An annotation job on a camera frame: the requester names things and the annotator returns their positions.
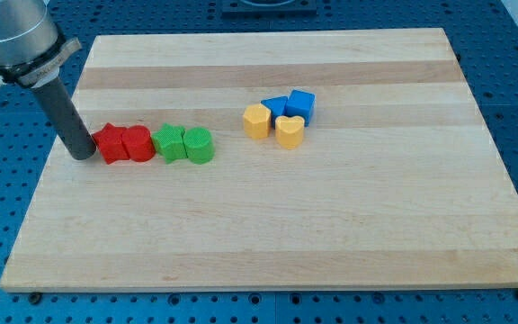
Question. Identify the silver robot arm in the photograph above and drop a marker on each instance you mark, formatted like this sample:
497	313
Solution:
32	46

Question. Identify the yellow heart block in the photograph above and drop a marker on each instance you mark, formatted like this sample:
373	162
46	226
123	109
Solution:
289	131

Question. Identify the yellow hexagon block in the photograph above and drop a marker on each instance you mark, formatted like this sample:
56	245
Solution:
257	121

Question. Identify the blue triangle block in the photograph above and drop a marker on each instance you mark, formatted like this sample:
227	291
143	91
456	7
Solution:
277	106

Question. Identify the green cylinder block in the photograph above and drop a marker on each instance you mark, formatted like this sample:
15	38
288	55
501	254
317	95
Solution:
199	145

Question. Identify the blue cube block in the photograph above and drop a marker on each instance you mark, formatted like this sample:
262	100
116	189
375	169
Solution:
300	103

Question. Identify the green star block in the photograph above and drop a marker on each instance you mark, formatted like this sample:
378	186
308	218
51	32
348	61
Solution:
168	142

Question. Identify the red cylinder block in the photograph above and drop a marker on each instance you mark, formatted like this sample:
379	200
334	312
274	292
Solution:
138	143

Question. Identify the light wooden board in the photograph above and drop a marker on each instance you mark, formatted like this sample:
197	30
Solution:
397	184

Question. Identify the red star block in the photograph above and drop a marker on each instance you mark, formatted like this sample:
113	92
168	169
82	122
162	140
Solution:
109	142

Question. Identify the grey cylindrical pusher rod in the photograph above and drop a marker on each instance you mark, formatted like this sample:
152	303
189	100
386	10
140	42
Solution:
56	103

